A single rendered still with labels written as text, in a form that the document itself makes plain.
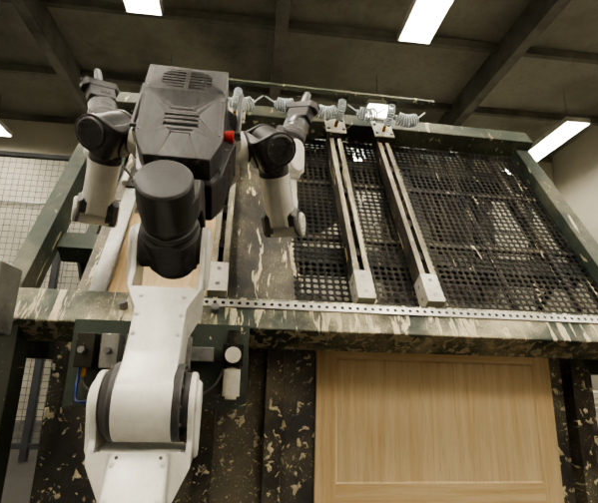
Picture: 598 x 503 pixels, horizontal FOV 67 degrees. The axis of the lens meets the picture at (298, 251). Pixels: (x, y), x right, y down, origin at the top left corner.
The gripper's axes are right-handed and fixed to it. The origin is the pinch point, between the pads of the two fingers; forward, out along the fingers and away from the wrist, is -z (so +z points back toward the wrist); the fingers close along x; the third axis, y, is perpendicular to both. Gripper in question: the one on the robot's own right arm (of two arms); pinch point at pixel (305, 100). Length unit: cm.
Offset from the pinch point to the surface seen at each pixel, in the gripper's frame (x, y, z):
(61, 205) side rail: 76, -16, 57
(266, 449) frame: -5, 37, 114
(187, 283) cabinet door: 24, 4, 73
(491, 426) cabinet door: -67, 81, 85
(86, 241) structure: 67, -6, 66
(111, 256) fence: 47, -9, 71
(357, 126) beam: 8, 59, -39
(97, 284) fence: 43, -13, 83
